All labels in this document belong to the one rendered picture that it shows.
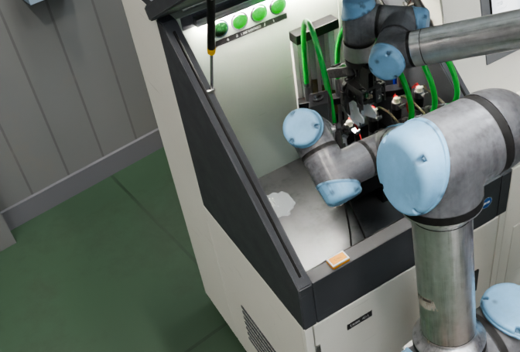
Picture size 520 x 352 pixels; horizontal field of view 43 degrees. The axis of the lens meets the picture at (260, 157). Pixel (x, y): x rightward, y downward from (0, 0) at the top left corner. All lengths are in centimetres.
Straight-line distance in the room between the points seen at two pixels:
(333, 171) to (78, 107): 227
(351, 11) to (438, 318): 73
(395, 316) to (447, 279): 99
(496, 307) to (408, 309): 83
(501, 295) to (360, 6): 68
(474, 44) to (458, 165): 51
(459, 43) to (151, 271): 204
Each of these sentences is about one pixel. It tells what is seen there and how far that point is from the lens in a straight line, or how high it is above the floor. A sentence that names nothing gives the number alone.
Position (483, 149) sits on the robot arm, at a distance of 89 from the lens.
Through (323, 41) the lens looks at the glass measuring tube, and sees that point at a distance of 194.
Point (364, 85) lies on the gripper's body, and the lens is 160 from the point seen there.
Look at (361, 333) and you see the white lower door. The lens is 192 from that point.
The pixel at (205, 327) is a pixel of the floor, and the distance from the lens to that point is 279.
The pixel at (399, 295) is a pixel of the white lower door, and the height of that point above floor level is 70.
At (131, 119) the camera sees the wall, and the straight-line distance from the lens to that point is 353.
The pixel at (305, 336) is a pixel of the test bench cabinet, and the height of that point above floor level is 77.
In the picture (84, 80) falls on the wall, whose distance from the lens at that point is 332.
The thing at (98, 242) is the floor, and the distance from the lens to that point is 327.
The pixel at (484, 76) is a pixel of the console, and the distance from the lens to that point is 206.
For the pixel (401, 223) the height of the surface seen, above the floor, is 95.
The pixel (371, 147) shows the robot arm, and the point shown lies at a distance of 127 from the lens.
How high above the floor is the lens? 221
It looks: 39 degrees down
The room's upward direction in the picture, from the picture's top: 10 degrees counter-clockwise
